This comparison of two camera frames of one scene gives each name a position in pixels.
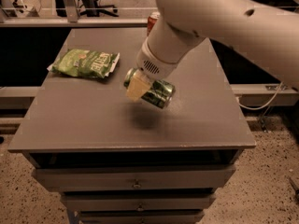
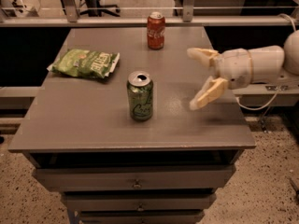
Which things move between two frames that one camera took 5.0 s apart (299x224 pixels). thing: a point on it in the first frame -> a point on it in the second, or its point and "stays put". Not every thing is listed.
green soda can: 160,94 -> 140,95
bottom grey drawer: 144,217 stays put
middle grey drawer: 137,201 stays put
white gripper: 151,63 -> 234,67
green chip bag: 77,63 stays put
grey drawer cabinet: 117,161 stays put
